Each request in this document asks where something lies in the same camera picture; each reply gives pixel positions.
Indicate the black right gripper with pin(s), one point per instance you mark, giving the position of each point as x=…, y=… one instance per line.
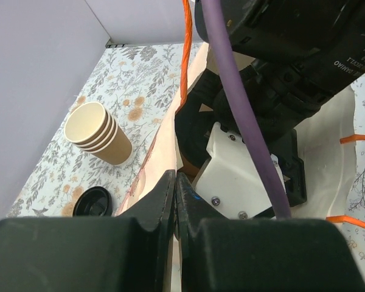
x=246, y=121

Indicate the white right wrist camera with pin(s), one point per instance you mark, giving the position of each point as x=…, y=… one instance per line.
x=229, y=181

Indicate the stack of brown paper cups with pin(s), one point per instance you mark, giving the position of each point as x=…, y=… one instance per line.
x=92, y=129

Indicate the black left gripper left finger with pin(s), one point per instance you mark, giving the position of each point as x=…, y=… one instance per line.
x=130, y=252

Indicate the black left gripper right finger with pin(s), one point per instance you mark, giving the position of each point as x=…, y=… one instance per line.
x=220, y=254

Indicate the black plastic cup lid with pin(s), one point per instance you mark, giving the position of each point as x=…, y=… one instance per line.
x=96, y=201

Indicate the beige paper takeout bag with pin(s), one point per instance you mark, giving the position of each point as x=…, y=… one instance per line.
x=317, y=136

